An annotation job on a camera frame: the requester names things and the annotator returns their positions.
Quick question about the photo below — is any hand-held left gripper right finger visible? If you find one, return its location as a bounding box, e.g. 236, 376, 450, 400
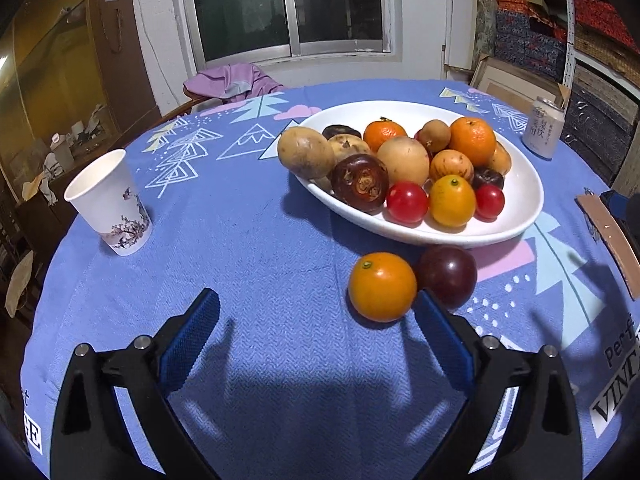
415, 287, 583, 480

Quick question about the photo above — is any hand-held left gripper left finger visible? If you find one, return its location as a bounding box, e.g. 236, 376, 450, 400
50, 287, 221, 480

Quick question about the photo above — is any dark purple plum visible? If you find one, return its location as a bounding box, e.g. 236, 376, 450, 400
417, 245, 477, 310

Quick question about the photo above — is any yellow orange citrus fruit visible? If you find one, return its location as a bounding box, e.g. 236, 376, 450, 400
429, 175, 477, 228
348, 252, 418, 322

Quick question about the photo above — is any white oval plate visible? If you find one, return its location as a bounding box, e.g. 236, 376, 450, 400
291, 100, 545, 248

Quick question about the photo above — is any dark water chestnut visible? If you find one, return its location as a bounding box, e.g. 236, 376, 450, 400
322, 124, 362, 142
471, 167, 505, 191
331, 154, 390, 214

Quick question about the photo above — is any striped pepino melon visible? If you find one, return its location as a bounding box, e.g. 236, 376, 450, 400
487, 141, 513, 176
429, 149, 474, 184

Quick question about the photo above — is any pale round fruit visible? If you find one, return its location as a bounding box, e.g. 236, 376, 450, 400
376, 136, 431, 187

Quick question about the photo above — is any small tan longan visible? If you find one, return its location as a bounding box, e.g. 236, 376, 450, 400
417, 120, 452, 153

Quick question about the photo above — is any small mandarin orange with stem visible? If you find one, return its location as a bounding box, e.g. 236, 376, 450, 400
363, 117, 408, 153

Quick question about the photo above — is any pale yellow spotted fruit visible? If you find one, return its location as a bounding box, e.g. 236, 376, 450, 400
327, 135, 372, 161

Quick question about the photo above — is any tan oval fruit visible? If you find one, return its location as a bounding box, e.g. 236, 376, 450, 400
277, 126, 337, 181

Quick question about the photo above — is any blue printed tablecloth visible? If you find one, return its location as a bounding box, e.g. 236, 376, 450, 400
20, 79, 640, 480

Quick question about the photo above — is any white floral paper cup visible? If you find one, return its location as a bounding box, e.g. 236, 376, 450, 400
64, 149, 153, 257

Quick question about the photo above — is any white hand fan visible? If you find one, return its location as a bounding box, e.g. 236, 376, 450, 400
5, 250, 35, 318

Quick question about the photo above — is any brown leather wallet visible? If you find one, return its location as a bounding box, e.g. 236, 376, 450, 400
575, 192, 640, 301

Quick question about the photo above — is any black smartphone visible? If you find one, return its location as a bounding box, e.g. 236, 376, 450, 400
599, 189, 640, 281

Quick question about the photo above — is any crumpled white cloth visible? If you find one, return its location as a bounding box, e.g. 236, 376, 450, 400
22, 152, 66, 206

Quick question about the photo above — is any brown wooden chair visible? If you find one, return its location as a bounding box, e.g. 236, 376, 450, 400
150, 85, 211, 133

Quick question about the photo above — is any white drink can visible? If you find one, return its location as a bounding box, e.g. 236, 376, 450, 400
522, 96, 566, 160

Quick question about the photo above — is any purple jacket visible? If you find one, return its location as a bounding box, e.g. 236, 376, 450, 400
183, 63, 286, 101

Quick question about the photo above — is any wooden glass display cabinet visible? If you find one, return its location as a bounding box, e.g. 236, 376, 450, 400
0, 0, 161, 176

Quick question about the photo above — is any white upright panel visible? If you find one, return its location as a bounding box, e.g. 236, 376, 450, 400
444, 0, 478, 70

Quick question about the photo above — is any green patterned board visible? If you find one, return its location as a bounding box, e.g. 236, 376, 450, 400
475, 0, 498, 61

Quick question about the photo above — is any white metal shelf rack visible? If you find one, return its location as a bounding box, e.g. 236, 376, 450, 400
557, 0, 640, 126

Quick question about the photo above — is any sliding glass window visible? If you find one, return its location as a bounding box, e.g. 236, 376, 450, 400
170, 0, 406, 68

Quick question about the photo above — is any wooden picture frame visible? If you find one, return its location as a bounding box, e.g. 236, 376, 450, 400
470, 55, 571, 111

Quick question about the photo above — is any white wall cable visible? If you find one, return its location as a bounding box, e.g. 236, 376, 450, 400
131, 0, 166, 106

